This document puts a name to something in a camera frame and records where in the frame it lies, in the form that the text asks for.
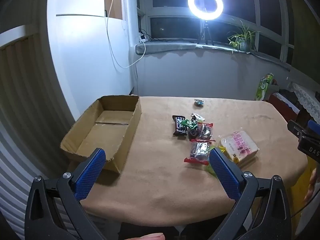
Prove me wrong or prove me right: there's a red clear snack packet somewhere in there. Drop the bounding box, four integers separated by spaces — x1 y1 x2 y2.
184 140 217 166
197 122 215 141

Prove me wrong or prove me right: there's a dark chequered snack packet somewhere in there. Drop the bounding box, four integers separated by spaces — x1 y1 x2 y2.
172 120 188 137

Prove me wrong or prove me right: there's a white lace cloth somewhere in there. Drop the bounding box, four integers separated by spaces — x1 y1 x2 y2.
291 82 320 123

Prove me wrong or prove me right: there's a person's left hand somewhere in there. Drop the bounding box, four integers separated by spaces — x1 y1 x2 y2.
129 233 166 240

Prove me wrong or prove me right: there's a cardboard box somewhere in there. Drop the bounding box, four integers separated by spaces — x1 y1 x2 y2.
60 95 142 176

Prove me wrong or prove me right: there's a potted green plant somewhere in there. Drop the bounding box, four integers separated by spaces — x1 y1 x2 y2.
227 20 260 54

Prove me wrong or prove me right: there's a red brown cabinet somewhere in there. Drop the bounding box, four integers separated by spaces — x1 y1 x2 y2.
267 92 300 123

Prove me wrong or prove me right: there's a ring light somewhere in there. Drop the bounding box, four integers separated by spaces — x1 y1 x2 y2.
187 0 224 16

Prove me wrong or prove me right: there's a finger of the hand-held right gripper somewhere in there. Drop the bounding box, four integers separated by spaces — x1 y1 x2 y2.
287 120 305 140
307 119 320 136

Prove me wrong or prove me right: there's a white cable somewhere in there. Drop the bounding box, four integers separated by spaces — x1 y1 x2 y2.
106 0 147 68

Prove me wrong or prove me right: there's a green printed bag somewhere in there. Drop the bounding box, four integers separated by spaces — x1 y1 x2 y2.
254 73 274 101

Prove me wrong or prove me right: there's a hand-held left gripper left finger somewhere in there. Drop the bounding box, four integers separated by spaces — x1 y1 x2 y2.
24 148 107 240

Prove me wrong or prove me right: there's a yellow printed snack packet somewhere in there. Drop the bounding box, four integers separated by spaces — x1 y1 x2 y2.
218 144 238 164

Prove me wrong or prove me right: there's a pink white bread packet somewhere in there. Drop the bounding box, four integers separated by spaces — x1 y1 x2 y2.
220 130 259 167

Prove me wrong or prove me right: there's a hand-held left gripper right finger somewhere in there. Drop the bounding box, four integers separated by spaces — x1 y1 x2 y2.
209 147 292 240

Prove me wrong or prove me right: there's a black tripod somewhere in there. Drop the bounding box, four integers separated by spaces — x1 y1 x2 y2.
196 15 214 46

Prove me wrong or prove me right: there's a window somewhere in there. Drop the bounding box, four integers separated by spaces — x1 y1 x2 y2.
136 0 295 64

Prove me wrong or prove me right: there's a beige table cloth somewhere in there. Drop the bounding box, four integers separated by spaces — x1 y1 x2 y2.
75 95 307 225

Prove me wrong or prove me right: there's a person's right hand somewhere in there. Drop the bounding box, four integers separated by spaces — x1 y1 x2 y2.
303 167 318 203

